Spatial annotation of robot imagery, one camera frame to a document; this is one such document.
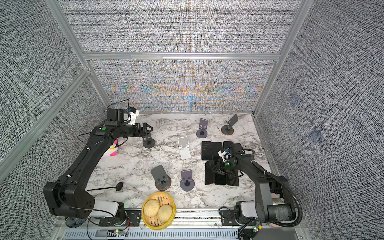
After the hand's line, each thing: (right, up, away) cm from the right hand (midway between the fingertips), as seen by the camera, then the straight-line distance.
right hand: (213, 169), depth 86 cm
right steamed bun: (-25, -16, -17) cm, 34 cm away
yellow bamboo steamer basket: (-31, -21, -16) cm, 40 cm away
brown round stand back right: (+14, +23, +22) cm, 34 cm away
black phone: (-3, +7, +11) cm, 14 cm away
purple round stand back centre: (-5, +21, +20) cm, 29 cm away
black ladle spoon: (-53, -9, -3) cm, 54 cm away
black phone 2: (+4, +11, +14) cm, 18 cm away
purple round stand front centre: (-15, -7, -3) cm, 17 cm away
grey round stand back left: (-42, +14, +16) cm, 47 cm away
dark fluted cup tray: (-69, -21, -16) cm, 74 cm away
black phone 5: (+3, -4, -5) cm, 7 cm away
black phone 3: (+12, +12, +17) cm, 24 cm away
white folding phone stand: (-18, +11, +10) cm, 23 cm away
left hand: (-37, +24, -6) cm, 44 cm away
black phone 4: (-3, -3, +1) cm, 4 cm away
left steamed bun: (-32, -14, -15) cm, 38 cm away
